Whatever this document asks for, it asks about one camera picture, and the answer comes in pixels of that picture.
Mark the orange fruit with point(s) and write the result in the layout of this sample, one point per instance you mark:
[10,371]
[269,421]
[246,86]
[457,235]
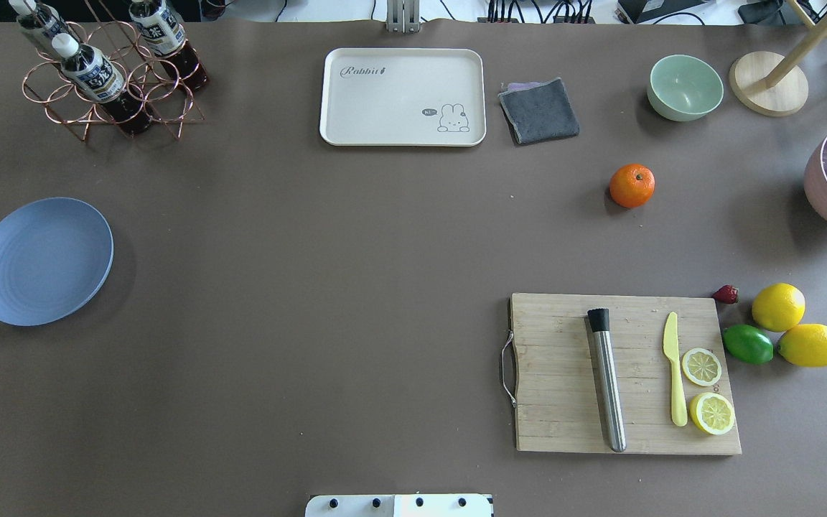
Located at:
[632,185]

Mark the blue round plate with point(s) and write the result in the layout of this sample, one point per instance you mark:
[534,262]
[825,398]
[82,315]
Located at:
[55,255]

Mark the cream rabbit tray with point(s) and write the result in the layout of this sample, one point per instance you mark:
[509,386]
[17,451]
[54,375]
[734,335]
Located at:
[403,96]

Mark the grey folded cloth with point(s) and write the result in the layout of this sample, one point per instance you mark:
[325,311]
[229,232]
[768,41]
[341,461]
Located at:
[539,111]

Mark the steel muddler black tip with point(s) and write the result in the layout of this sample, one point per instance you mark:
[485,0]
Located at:
[608,379]

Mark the wooden cutting board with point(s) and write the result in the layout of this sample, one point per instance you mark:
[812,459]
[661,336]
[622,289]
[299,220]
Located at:
[558,400]

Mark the yellow plastic knife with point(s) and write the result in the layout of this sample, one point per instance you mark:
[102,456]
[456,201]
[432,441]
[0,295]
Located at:
[671,352]

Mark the lemon half upper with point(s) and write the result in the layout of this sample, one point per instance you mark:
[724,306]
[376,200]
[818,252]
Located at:
[702,367]

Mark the lemon half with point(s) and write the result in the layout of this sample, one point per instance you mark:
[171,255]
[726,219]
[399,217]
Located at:
[702,367]
[712,413]

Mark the small red strawberry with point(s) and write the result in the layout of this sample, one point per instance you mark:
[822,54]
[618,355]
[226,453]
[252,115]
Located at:
[727,294]

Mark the green ceramic bowl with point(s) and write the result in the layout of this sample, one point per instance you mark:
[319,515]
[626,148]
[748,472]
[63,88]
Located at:
[684,88]

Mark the lemon half lower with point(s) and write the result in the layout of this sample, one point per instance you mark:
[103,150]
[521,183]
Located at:
[712,413]

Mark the tea bottle right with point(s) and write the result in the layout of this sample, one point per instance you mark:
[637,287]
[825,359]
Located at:
[164,34]

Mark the tea bottle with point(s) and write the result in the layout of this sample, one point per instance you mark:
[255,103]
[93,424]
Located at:
[164,34]
[40,23]
[98,79]

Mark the green lime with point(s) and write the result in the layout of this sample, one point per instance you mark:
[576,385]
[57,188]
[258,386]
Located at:
[748,343]

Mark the tea bottle front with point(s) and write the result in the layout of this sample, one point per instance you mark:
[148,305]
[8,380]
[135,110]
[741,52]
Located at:
[98,79]

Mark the yellow lemon upper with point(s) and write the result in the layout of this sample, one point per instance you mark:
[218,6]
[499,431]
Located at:
[779,307]

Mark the yellow lemon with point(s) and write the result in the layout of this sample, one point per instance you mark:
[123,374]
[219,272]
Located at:
[805,345]
[779,307]

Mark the wooden cup stand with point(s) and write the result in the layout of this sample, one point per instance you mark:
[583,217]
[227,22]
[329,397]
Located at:
[772,84]

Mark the yellow lemon lower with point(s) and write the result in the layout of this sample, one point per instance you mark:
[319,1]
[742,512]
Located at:
[805,345]

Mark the tea bottle left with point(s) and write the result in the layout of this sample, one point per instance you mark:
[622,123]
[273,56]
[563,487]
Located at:
[40,23]

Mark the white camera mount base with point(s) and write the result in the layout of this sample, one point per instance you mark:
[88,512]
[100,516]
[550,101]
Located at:
[426,504]

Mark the copper wire bottle rack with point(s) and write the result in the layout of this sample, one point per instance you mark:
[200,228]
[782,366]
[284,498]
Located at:
[119,40]

